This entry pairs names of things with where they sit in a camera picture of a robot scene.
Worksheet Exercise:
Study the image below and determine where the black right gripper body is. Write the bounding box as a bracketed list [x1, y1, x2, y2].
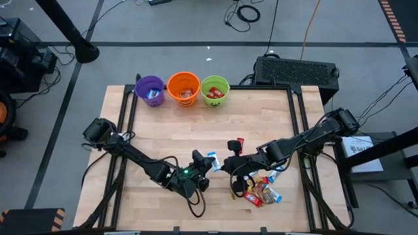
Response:
[227, 140, 264, 194]

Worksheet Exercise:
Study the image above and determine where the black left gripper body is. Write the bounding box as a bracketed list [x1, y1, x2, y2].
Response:
[163, 149, 210, 200]

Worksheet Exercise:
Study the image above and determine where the green halloween bucket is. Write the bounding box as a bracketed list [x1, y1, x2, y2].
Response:
[199, 74, 231, 108]

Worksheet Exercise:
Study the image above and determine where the orange halloween bucket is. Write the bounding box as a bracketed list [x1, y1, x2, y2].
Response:
[166, 70, 201, 107]

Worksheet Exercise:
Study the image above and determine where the purple halloween bucket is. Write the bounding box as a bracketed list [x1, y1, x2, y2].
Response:
[134, 74, 166, 108]

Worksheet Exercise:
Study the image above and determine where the black computer case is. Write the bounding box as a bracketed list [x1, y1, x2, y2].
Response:
[253, 55, 340, 106]

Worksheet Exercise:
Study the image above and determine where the white paper sign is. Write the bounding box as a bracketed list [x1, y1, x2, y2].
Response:
[341, 135, 385, 174]

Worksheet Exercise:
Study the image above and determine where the black side stand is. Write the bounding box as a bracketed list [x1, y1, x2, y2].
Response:
[332, 125, 418, 210]

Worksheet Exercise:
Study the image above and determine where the hazard-striped black box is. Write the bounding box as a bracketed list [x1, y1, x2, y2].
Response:
[0, 208, 65, 235]

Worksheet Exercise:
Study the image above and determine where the black pole stand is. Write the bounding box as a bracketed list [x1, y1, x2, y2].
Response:
[34, 0, 101, 65]

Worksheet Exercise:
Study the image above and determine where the black orange wheeled machine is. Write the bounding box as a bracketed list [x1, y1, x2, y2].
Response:
[0, 89, 29, 158]

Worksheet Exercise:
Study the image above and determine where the black equipment rack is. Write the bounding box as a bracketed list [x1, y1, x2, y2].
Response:
[0, 18, 59, 94]

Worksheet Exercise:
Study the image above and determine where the hazard-striped black mat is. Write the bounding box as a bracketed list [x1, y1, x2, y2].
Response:
[378, 0, 418, 44]

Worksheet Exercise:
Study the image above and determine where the black aluminium table frame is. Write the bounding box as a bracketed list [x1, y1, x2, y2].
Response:
[78, 83, 357, 233]

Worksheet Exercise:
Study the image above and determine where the long black cable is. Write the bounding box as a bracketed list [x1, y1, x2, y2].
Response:
[263, 0, 280, 56]

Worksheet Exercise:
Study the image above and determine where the yellow cable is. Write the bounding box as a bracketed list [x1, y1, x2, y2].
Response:
[299, 0, 323, 61]

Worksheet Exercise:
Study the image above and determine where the coiled black cable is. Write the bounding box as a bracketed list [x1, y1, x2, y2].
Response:
[223, 0, 261, 33]

